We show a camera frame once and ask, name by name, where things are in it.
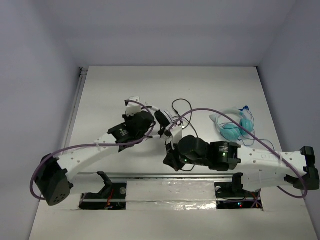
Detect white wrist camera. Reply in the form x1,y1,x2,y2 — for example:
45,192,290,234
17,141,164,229
163,123,183,149
125,96,142,117

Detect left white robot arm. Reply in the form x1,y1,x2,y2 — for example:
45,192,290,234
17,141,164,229
31,111,155,206

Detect aluminium side rail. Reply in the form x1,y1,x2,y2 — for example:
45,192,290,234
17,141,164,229
60,67,89,149

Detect black headphone cable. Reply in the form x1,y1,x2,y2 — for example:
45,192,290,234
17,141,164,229
171,99,201,173

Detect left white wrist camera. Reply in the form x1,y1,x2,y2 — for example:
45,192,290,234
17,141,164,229
125,96,142,117

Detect teal cat-ear headphones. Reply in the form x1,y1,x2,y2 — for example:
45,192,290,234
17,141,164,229
209,105,255,142

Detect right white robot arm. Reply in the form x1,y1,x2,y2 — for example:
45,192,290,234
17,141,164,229
163,135,320,197

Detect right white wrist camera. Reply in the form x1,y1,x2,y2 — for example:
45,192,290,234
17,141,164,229
163,123,183,149

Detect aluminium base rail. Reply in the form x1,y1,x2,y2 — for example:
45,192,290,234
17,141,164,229
74,172,276,212

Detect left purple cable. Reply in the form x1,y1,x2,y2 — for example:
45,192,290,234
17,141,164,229
29,99,156,200

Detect white black headphones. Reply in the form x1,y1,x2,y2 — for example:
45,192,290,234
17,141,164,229
146,104,183,139

